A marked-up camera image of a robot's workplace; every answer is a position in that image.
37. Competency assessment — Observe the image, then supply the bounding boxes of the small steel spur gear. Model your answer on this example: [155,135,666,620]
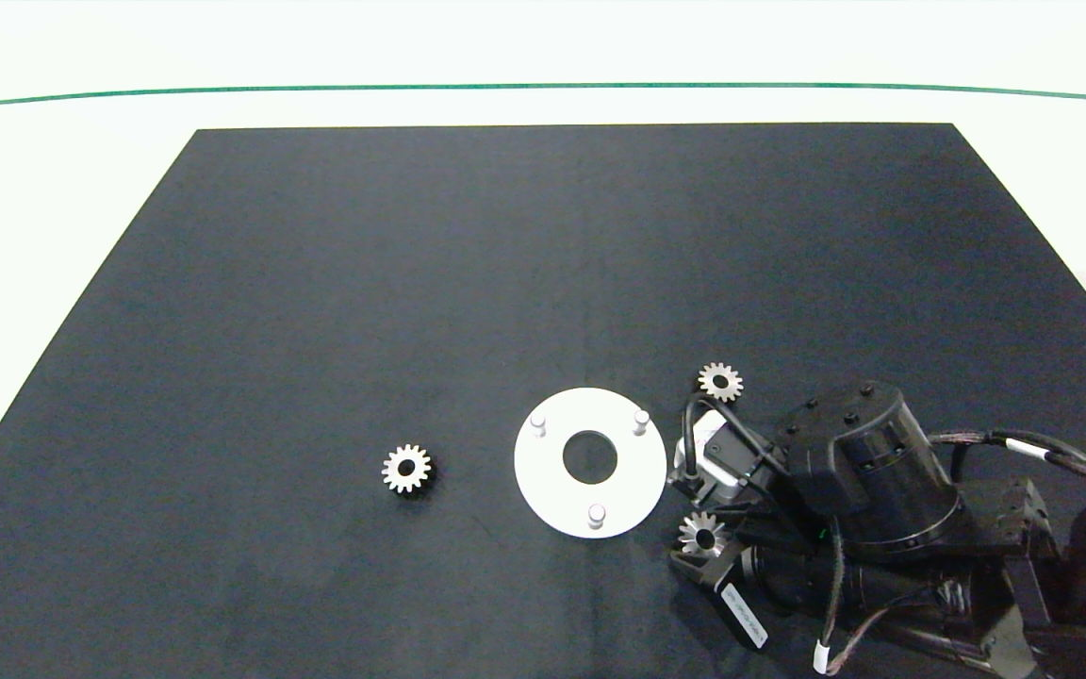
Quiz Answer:
[381,444,434,495]
[698,361,745,404]
[678,511,729,559]

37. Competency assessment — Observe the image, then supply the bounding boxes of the round white pin plate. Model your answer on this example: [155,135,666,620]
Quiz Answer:
[514,387,668,540]

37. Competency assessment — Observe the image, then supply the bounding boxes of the dark table mat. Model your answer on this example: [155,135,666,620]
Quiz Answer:
[0,122,1086,679]

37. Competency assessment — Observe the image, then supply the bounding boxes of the arm thin tagged cable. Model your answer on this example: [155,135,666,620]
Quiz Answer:
[811,526,970,676]

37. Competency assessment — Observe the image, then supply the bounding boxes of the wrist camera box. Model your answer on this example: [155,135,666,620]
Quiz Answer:
[689,408,772,506]

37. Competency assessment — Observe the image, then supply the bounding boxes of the camera black cable loop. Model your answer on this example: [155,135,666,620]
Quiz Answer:
[681,393,795,497]

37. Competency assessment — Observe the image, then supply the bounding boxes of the arm braided tagged cable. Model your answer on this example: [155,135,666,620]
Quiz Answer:
[928,428,1086,497]

